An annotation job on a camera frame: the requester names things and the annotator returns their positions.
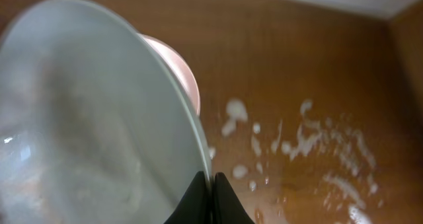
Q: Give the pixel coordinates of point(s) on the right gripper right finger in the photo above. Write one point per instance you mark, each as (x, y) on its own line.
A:
(227, 209)

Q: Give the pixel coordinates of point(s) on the light blue plate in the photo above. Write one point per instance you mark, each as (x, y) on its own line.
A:
(95, 128)

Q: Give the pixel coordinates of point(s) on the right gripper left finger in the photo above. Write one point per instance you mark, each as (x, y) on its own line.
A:
(194, 205)

